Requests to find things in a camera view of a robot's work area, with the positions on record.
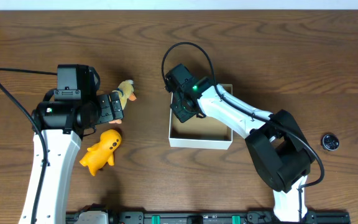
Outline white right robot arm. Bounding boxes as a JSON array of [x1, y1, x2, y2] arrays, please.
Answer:
[[165, 78, 319, 222]]

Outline orange rubber dog toy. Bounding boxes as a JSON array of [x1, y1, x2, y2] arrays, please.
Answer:
[[80, 129, 122, 176]]

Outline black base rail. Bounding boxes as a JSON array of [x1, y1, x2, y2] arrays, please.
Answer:
[[65, 203, 351, 224]]

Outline black round disc toy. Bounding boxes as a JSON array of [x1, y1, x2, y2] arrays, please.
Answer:
[[321, 133, 340, 151]]

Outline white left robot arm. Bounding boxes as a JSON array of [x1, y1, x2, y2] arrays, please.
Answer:
[[19, 88, 124, 223]]

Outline yellow plush duck toy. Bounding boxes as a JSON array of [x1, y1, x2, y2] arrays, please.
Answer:
[[112, 80, 137, 110]]

